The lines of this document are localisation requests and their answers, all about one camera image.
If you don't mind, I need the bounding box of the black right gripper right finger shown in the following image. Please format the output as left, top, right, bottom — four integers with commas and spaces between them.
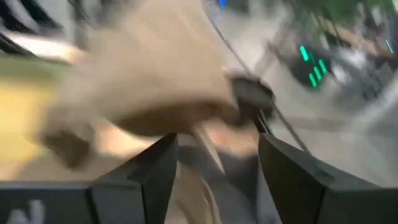
258, 133, 398, 224

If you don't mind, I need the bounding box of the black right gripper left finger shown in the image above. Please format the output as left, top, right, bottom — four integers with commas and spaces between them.
90, 133, 180, 224

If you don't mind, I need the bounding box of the tan baseball cap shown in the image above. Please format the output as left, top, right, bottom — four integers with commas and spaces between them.
39, 0, 242, 224

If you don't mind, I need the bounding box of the yellow plastic bin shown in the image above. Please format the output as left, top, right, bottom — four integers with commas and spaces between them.
0, 77, 60, 162

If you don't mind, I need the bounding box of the green plant in black pot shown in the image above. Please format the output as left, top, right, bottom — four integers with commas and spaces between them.
229, 72, 277, 125

